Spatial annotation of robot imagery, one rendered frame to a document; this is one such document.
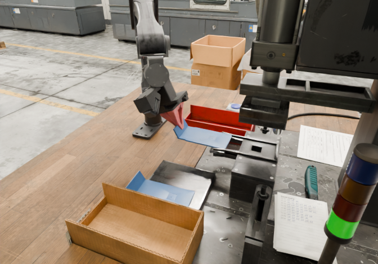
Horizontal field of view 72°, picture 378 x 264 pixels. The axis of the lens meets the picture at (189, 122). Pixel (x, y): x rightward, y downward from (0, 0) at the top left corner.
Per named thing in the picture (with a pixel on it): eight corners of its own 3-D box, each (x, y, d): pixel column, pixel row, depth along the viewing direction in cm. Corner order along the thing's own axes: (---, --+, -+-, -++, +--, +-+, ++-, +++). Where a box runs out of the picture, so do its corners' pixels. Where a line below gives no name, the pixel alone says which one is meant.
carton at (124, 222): (107, 205, 65) (102, 180, 61) (203, 236, 57) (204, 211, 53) (70, 248, 55) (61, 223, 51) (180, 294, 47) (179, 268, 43)
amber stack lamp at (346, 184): (337, 182, 39) (343, 164, 37) (366, 188, 38) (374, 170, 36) (340, 200, 36) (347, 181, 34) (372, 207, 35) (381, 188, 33)
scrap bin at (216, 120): (190, 117, 103) (190, 103, 100) (255, 129, 95) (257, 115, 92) (178, 133, 93) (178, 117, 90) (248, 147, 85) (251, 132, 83)
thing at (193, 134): (182, 125, 80) (182, 117, 79) (232, 136, 75) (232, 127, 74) (172, 137, 75) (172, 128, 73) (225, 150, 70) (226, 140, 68)
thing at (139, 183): (139, 178, 69) (138, 170, 68) (194, 192, 65) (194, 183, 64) (125, 197, 64) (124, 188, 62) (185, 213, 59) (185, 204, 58)
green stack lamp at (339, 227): (325, 215, 43) (331, 200, 41) (351, 222, 41) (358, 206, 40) (327, 233, 39) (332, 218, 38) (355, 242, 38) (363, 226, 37)
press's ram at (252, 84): (246, 101, 75) (260, -17, 60) (349, 117, 66) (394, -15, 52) (232, 132, 60) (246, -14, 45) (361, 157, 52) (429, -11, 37)
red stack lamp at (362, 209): (331, 199, 41) (337, 183, 39) (359, 206, 40) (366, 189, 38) (333, 217, 38) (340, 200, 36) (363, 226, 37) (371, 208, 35)
